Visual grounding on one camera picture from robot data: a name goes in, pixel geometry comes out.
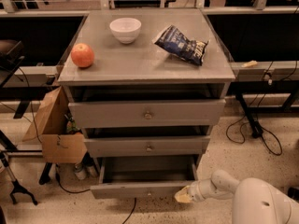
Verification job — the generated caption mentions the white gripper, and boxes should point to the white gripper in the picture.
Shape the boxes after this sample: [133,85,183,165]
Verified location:
[175,179,215,203]

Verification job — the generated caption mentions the grey bottom drawer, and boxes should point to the grey bottom drawer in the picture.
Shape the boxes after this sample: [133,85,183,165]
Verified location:
[91,155,197,199]

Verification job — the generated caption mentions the grey drawer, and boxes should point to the grey drawer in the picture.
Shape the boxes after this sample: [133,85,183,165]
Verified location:
[91,155,197,199]
[85,136,209,158]
[69,99,225,128]

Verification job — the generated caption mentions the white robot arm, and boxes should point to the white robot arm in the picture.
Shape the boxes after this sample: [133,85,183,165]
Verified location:
[175,170,299,224]

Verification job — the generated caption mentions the grey middle drawer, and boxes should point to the grey middle drawer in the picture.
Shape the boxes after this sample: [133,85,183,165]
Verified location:
[85,136,209,158]

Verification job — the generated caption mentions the grey top drawer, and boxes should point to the grey top drawer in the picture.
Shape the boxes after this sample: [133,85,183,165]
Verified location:
[69,99,225,128]

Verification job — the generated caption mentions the grey drawer cabinet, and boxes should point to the grey drawer cabinet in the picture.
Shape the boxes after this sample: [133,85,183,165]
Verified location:
[58,8,236,173]

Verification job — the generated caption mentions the silver can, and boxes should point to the silver can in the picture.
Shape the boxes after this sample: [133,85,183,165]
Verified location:
[74,163,87,180]

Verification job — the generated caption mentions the green bottle in box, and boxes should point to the green bottle in box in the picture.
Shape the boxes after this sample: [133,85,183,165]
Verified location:
[64,113,80,134]

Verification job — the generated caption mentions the open cardboard box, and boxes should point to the open cardboard box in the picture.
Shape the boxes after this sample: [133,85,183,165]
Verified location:
[22,87,87,163]

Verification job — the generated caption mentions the small yellow foam piece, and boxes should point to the small yellow foam piece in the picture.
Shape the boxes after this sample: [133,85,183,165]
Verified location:
[242,61,257,68]

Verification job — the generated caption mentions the blue chip bag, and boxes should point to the blue chip bag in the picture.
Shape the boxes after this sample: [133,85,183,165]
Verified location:
[152,25,208,66]

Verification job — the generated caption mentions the black tripod stand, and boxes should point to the black tripod stand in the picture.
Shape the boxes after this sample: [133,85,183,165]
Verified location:
[0,129,39,206]

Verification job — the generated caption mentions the orange red apple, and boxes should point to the orange red apple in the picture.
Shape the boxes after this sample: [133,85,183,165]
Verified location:
[71,43,94,68]

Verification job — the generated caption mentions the white ceramic bowl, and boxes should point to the white ceramic bowl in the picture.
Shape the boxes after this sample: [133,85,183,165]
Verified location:
[109,18,142,44]

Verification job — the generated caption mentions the black floor cable front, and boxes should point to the black floor cable front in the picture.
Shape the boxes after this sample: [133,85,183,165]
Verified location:
[55,163,137,224]

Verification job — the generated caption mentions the black floor cable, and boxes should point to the black floor cable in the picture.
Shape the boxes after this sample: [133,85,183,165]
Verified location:
[55,163,137,224]
[225,63,299,157]

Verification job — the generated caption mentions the black floor cable right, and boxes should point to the black floor cable right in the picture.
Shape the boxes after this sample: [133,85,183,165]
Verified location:
[225,63,299,157]

